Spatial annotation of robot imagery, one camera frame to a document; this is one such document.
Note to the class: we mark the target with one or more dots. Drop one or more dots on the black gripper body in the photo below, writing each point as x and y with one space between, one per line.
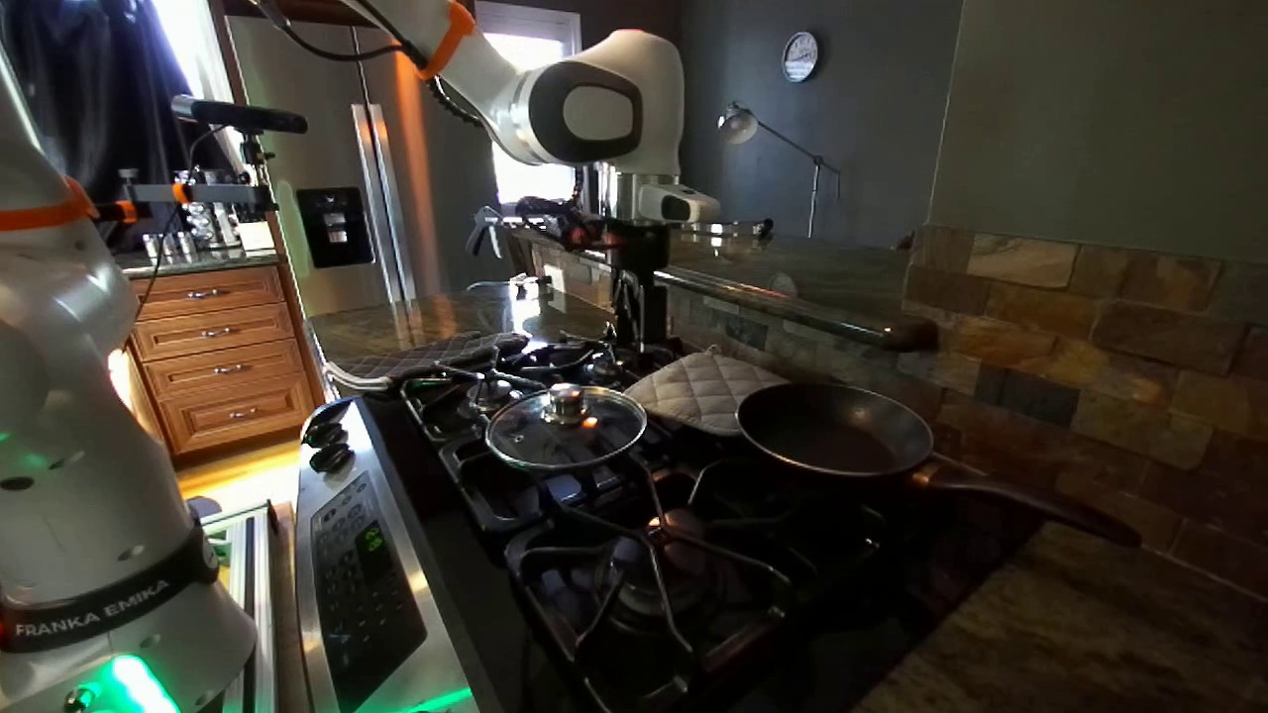
637 253

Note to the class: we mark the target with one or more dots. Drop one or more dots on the wooden drawer cabinet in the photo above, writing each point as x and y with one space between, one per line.
219 359

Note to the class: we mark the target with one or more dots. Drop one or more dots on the silver desk lamp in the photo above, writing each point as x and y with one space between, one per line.
744 122

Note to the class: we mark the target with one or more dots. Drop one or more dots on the granite raised counter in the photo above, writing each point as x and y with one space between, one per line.
849 290

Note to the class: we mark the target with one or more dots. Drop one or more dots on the black camera on stand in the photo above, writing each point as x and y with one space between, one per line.
142 200

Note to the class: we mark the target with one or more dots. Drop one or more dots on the black frying pan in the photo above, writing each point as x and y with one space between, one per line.
869 438

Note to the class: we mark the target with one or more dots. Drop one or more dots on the white quilted pot holder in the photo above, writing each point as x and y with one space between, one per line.
703 389

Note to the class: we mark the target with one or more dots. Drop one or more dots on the black gas stove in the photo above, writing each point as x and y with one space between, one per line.
682 574

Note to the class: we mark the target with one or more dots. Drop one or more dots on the glass lid with knob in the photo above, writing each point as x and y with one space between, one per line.
570 425

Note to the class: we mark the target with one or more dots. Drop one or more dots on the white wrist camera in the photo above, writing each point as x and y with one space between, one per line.
674 202

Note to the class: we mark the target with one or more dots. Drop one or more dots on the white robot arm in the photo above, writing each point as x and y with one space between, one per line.
110 583

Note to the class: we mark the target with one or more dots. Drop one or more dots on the stainless steel refrigerator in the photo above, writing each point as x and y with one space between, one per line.
386 194

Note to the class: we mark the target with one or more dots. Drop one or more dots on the round wall clock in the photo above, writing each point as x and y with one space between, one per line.
804 58

